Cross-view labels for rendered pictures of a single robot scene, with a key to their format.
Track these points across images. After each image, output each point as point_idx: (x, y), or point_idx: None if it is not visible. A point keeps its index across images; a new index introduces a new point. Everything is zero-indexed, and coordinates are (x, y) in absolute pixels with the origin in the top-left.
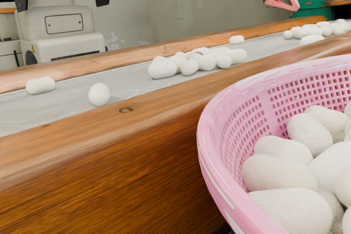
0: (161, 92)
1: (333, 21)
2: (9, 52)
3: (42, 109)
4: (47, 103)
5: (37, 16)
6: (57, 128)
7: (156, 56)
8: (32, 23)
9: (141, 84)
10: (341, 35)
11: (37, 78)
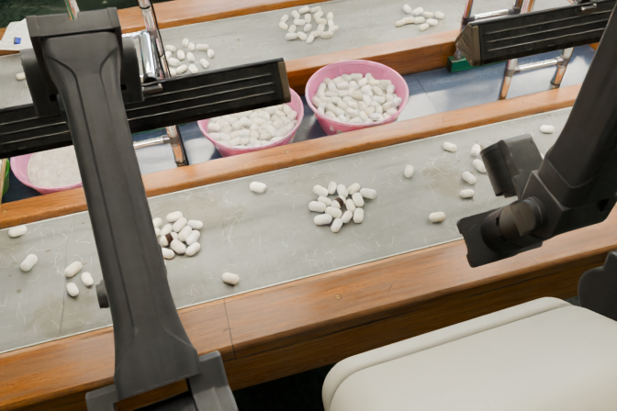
0: (397, 132)
1: None
2: None
3: (432, 183)
4: (431, 193)
5: None
6: (423, 125)
7: (334, 272)
8: None
9: (383, 192)
10: (273, 160)
11: (438, 213)
